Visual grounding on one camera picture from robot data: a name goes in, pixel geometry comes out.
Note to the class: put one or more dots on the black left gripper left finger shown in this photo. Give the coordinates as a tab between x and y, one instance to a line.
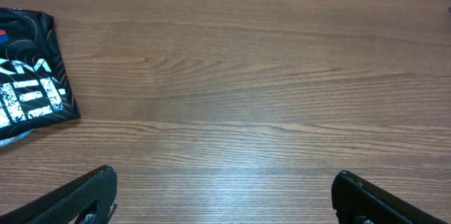
87	199

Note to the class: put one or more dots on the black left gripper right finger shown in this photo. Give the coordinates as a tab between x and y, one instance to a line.
358	201

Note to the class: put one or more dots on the folded black printed t-shirt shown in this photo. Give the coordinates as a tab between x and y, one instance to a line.
35	90

